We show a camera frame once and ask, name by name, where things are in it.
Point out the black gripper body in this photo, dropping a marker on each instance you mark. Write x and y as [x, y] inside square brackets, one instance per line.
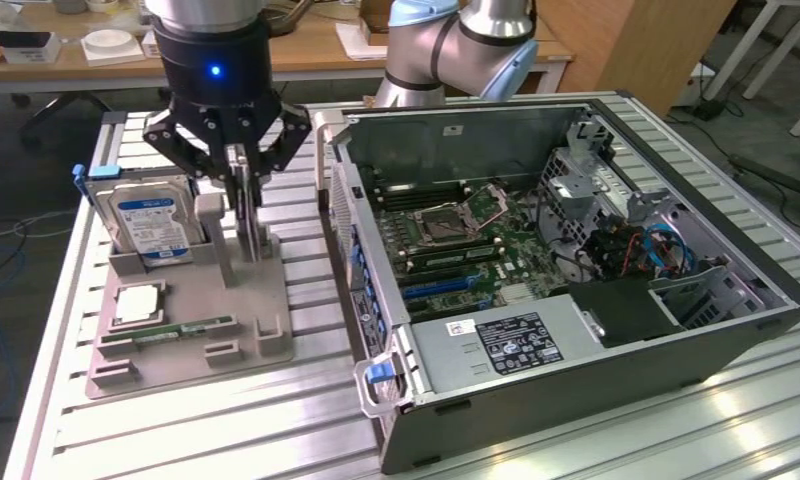
[213, 90]

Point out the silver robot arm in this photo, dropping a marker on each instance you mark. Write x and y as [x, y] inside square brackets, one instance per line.
[433, 50]

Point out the blue disk carrier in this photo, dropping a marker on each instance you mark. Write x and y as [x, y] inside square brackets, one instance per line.
[102, 172]

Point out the small white labelled box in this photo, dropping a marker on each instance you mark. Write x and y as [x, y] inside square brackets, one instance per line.
[152, 45]

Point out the hard disk with blue label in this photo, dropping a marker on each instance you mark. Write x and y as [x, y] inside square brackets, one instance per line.
[149, 220]

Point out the wooden desk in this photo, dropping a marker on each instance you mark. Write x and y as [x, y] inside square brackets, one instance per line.
[306, 60]

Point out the black round lamp base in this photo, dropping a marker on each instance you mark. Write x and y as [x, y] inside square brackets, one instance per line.
[281, 27]

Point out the white round-topped box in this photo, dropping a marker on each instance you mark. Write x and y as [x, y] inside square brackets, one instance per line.
[111, 47]

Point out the black chair base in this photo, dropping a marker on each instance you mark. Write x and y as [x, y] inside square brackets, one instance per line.
[59, 110]

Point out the white papers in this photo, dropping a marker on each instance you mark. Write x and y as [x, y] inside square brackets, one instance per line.
[360, 47]

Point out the cardboard box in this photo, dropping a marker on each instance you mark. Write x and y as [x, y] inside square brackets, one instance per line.
[372, 25]

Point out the grey cup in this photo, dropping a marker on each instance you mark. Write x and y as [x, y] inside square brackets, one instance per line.
[70, 6]

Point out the CPU socket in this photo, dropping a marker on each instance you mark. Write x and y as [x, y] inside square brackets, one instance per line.
[442, 225]

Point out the black and white box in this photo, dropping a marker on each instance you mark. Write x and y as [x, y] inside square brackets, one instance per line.
[29, 47]

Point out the silver CPU chip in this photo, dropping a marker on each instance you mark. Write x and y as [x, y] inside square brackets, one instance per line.
[138, 302]

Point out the grey parts rack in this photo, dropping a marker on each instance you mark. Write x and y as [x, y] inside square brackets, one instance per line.
[253, 300]

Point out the silver socket cover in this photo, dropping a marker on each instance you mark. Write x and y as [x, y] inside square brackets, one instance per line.
[500, 192]

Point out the blue expansion slot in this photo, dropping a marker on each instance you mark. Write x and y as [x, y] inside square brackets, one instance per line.
[440, 289]

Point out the green motherboard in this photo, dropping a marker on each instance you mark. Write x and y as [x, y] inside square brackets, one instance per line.
[526, 265]

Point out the metal disk bay cage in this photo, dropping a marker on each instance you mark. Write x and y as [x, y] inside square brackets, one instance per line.
[573, 200]

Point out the silver chipset heatsink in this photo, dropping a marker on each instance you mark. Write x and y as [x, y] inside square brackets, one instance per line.
[516, 295]

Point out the grey power supply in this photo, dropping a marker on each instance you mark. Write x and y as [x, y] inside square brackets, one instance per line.
[453, 360]

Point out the wooden cabinet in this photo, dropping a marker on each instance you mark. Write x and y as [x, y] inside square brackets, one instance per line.
[640, 50]

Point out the black power adapter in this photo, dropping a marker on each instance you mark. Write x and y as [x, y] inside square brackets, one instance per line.
[707, 110]

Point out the black open PC case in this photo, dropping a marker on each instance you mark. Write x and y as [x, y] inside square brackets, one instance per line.
[573, 400]

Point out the small metal disk bay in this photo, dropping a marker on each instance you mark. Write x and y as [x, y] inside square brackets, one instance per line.
[707, 300]

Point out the black floor stand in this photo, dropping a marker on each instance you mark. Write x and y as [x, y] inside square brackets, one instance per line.
[780, 170]

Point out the white table frame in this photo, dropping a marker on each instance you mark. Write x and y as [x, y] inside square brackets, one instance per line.
[760, 50]

